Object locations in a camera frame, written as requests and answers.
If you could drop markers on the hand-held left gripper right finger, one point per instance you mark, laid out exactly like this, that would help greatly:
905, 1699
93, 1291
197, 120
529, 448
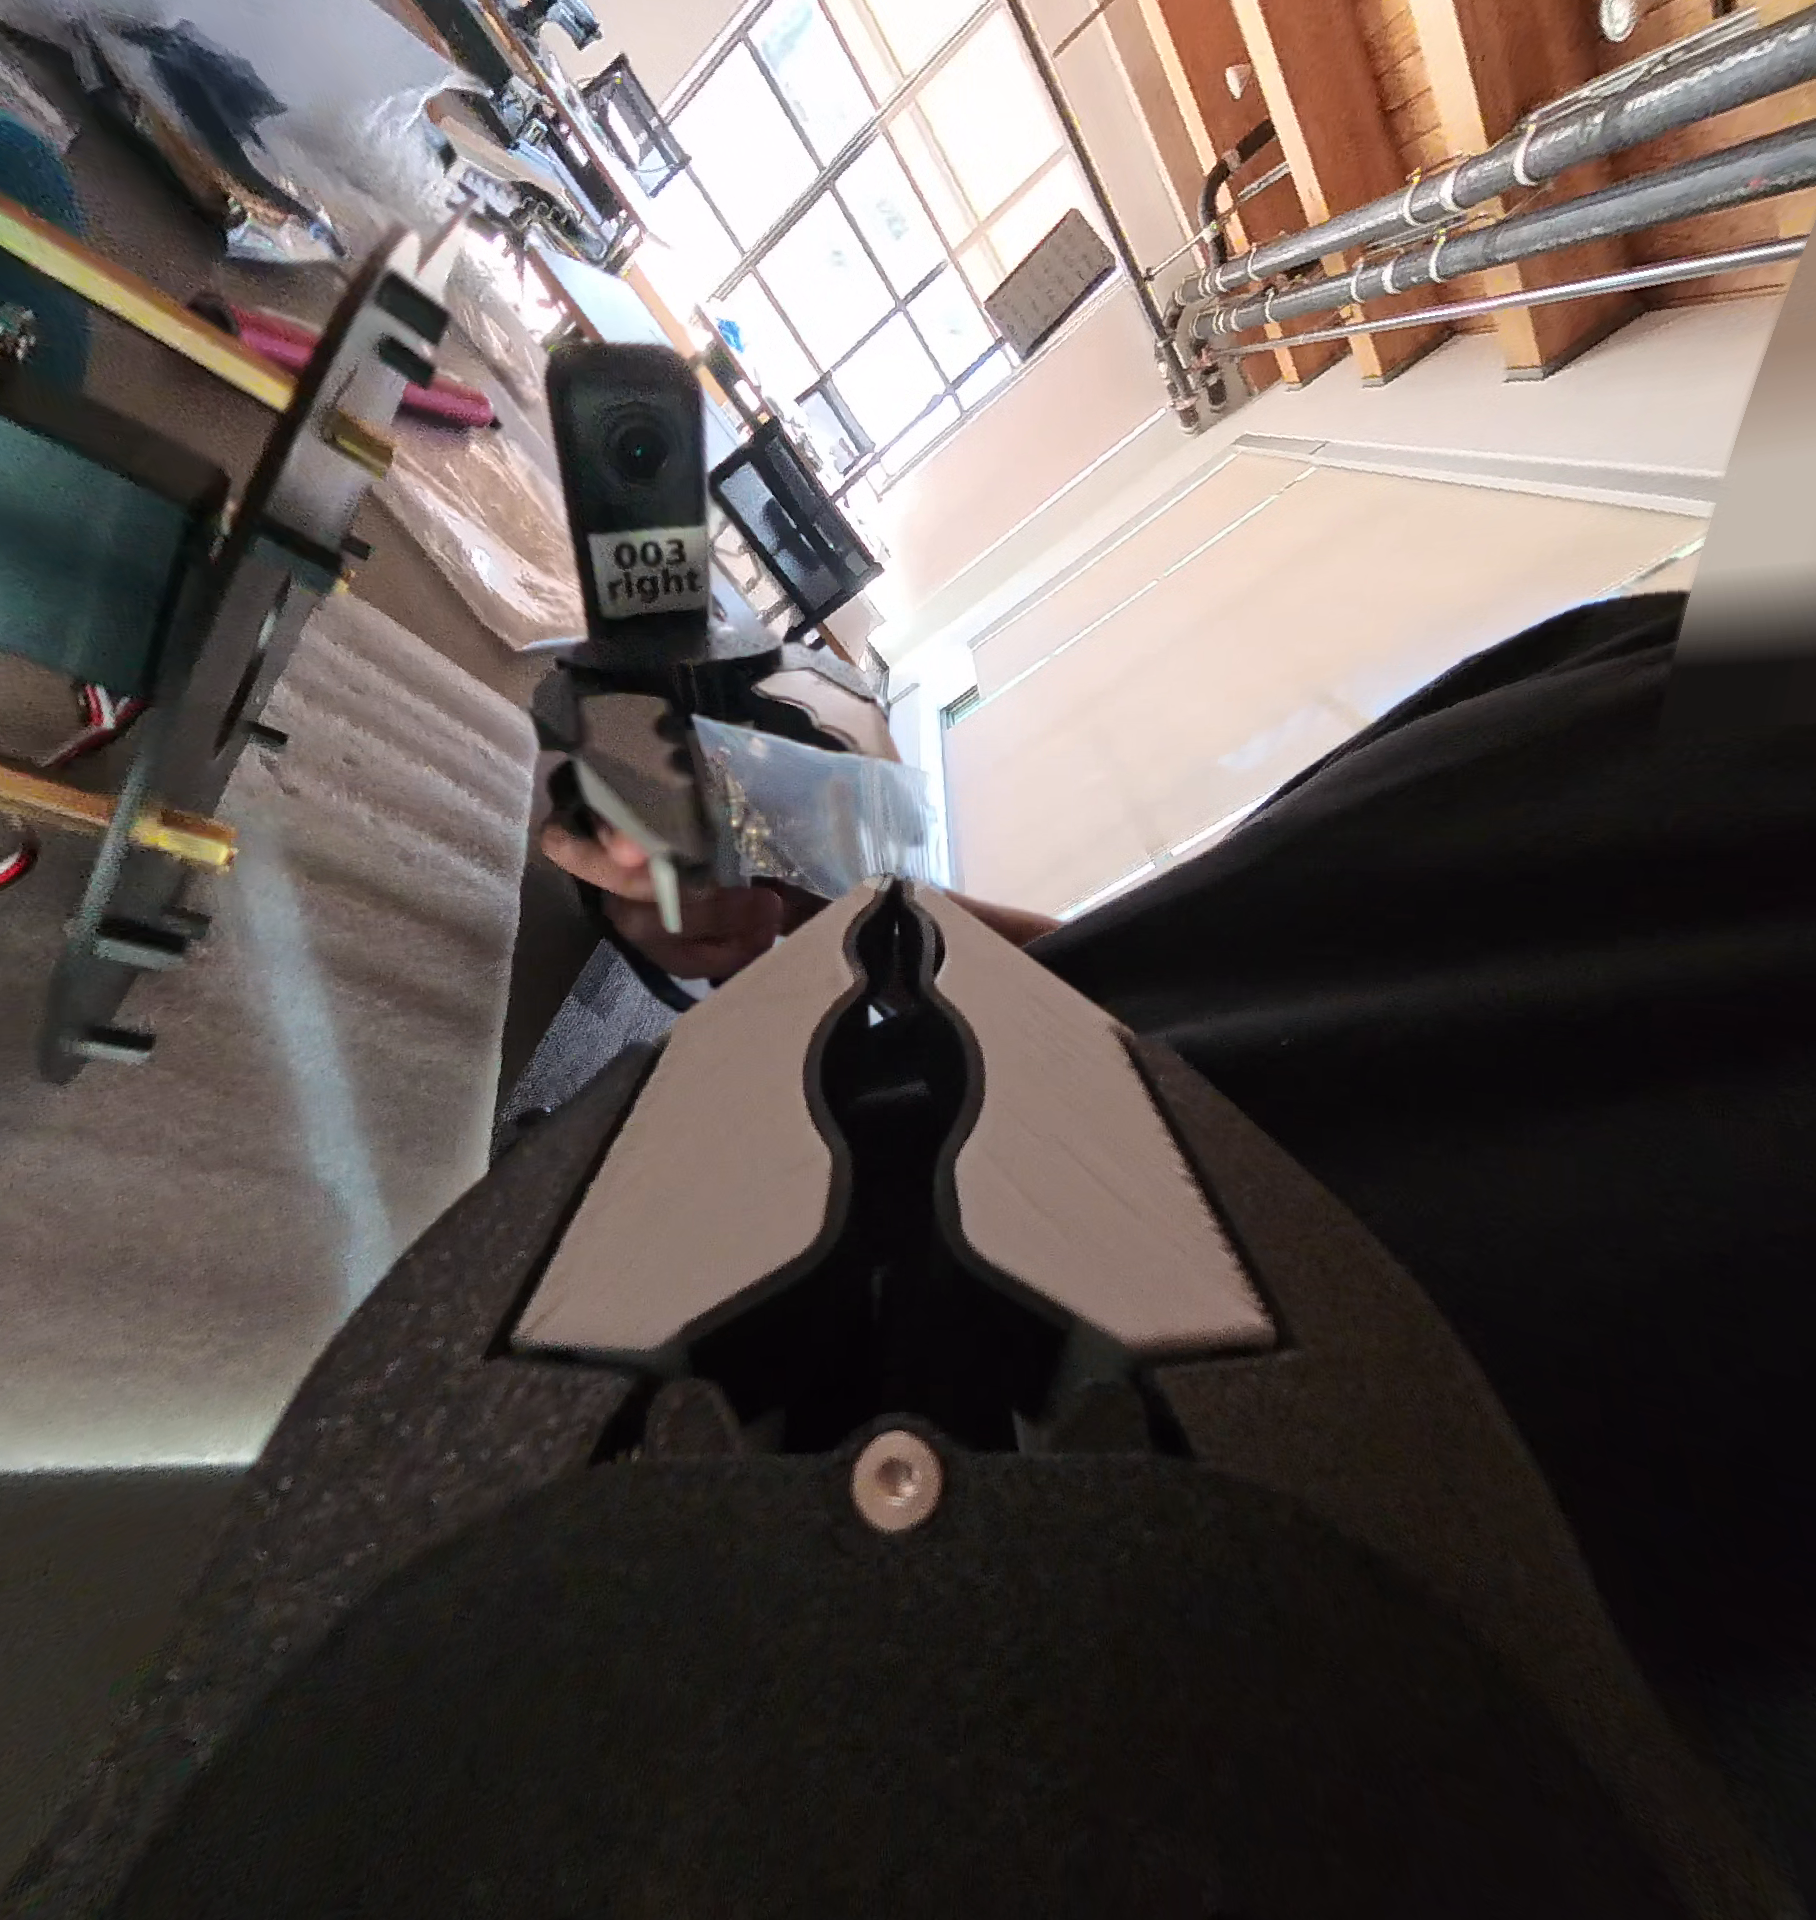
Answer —
1104, 1201

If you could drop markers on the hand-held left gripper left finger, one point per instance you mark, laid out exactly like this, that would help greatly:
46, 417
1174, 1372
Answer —
669, 1201

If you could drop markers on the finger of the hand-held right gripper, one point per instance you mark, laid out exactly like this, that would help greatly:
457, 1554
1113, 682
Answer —
630, 796
842, 706

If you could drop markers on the clear zip bag with screws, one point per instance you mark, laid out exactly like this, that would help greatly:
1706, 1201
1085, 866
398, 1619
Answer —
818, 811

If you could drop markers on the blue toy robot arm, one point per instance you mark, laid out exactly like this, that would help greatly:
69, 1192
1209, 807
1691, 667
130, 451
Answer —
248, 630

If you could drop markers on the person's right hand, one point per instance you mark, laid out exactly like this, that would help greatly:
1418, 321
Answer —
697, 930

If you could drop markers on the clear plastic bag with parts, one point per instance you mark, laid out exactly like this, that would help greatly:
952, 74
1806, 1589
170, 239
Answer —
489, 497

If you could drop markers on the black mesh chair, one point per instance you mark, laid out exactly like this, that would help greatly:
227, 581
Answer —
796, 526

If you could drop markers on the maroon electric screwdriver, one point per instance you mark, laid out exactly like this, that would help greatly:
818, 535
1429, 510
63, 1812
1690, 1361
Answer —
445, 404

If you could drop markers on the black background chair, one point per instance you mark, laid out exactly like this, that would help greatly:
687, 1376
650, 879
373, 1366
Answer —
630, 128

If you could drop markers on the silver foil bag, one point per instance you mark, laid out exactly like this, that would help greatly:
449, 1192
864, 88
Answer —
280, 224

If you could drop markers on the grey hanging ceiling panel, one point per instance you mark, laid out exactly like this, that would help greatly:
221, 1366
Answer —
1051, 282

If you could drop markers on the white foam sheet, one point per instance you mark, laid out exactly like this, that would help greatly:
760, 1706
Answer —
100, 1201

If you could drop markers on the thin metal ceiling rod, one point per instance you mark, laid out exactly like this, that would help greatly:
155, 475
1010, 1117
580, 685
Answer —
1524, 294

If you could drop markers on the ceiling pipe bundle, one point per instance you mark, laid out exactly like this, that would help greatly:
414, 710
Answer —
1600, 152

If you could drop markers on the ceiling spot lamp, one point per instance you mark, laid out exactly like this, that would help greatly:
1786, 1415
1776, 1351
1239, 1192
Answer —
1615, 15

